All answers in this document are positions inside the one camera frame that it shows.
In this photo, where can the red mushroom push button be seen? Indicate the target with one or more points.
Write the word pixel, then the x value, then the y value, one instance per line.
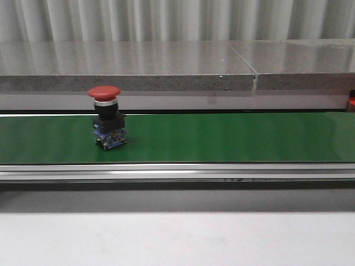
pixel 109 124

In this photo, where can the grey stone slab left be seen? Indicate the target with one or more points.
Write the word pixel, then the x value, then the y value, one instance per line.
pixel 131 66

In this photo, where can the grey stone slab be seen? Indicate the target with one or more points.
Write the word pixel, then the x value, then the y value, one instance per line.
pixel 131 66
pixel 300 64

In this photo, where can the grey stone slab right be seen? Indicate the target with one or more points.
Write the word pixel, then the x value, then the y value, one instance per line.
pixel 300 64

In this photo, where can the green conveyor belt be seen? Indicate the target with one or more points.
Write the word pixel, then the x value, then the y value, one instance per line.
pixel 239 137

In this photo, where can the red plastic tray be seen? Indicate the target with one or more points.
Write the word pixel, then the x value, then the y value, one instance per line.
pixel 351 102

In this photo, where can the white pleated curtain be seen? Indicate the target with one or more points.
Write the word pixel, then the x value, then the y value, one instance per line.
pixel 175 20

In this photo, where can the aluminium conveyor frame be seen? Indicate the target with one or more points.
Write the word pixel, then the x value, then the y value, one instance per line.
pixel 175 172

